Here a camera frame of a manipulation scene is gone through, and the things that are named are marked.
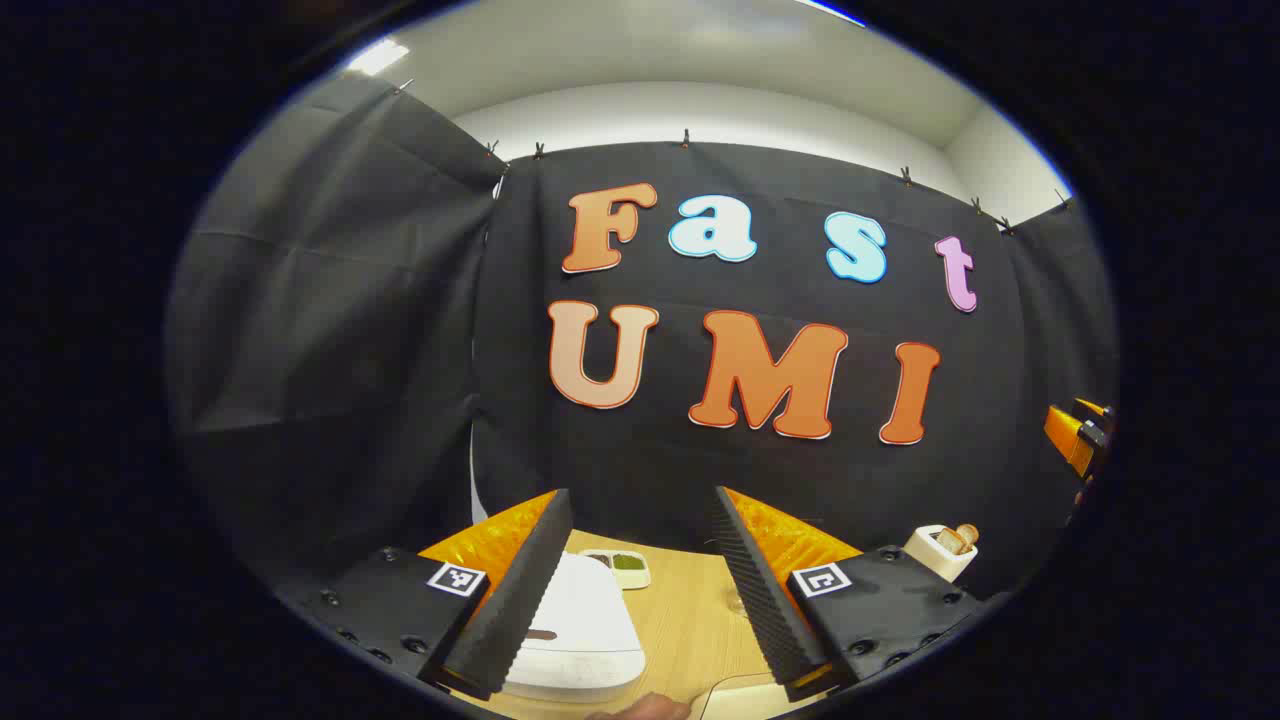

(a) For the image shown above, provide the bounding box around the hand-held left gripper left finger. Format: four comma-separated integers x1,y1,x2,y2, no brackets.
275,488,576,701

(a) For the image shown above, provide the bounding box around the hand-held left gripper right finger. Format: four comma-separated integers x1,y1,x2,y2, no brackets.
712,486,986,703

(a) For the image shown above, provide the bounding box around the white rice cooker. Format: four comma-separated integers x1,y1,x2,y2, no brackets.
500,552,648,703

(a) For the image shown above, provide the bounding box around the cream lidded container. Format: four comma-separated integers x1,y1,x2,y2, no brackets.
697,673,791,720

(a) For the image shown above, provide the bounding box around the white divided bean dish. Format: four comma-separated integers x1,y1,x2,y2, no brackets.
580,548,653,591

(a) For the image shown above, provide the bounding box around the white toaster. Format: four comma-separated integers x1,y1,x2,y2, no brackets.
903,524,979,583

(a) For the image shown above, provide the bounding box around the black backdrop cloth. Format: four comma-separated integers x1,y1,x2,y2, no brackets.
165,72,1119,601

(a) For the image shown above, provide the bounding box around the ceiling light panel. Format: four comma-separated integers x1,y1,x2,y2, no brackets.
345,38,411,77

